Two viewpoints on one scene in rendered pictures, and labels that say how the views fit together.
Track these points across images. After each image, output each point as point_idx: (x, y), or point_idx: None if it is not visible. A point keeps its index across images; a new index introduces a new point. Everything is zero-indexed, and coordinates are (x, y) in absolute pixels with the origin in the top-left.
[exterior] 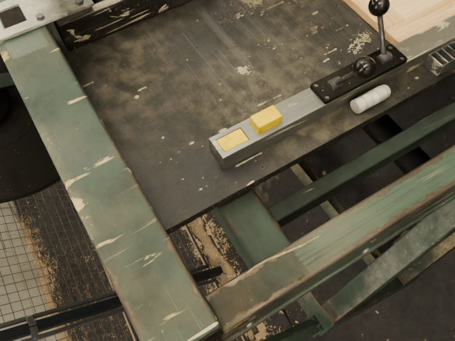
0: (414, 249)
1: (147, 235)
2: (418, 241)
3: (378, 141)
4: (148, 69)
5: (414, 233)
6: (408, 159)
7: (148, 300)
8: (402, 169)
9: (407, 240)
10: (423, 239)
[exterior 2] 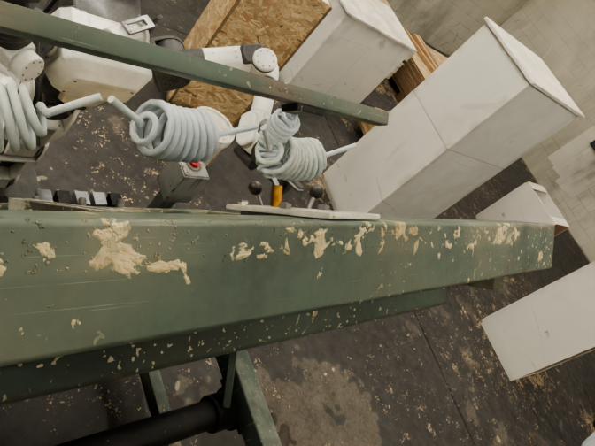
0: (274, 436)
1: (492, 220)
2: (268, 428)
3: (155, 439)
4: None
5: (261, 429)
6: (186, 416)
7: (527, 222)
8: (190, 430)
9: (266, 438)
10: (266, 423)
